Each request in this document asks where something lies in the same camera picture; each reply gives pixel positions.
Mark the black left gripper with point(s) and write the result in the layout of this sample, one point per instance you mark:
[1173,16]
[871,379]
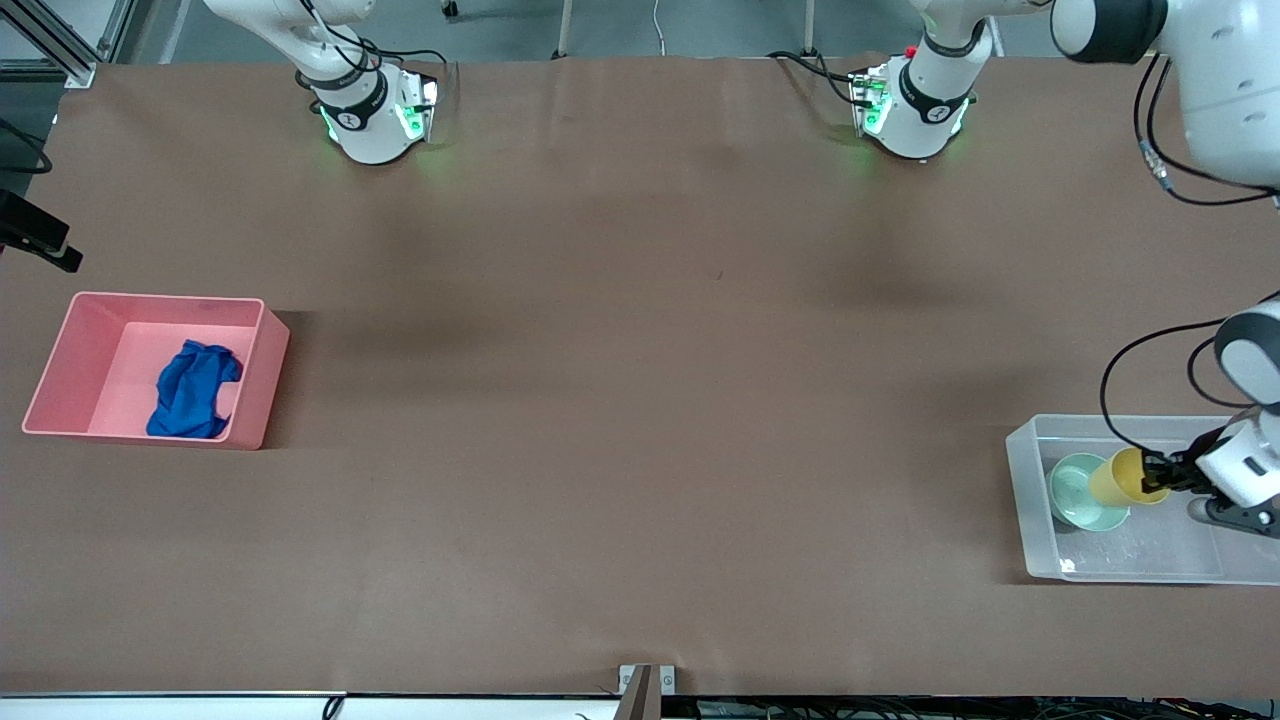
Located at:
[1178,471]

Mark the yellow plastic cup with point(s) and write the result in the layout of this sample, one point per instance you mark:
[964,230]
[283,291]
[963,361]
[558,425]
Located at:
[1115,480]

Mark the mint green bowl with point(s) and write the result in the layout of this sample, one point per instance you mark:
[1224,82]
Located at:
[1075,495]

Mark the blue glove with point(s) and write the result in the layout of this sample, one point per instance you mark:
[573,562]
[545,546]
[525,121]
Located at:
[190,395]

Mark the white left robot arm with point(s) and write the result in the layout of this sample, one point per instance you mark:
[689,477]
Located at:
[1230,80]

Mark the clear plastic box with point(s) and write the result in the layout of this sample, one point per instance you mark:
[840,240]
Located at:
[1130,555]

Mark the pink plastic box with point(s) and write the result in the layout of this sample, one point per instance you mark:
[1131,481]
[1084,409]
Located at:
[120,340]

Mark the grey metal leg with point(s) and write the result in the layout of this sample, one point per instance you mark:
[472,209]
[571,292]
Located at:
[809,28]
[563,30]

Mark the aluminium frame post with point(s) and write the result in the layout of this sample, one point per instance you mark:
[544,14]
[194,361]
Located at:
[60,55]

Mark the grey metal bracket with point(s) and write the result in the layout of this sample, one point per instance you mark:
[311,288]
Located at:
[640,690]

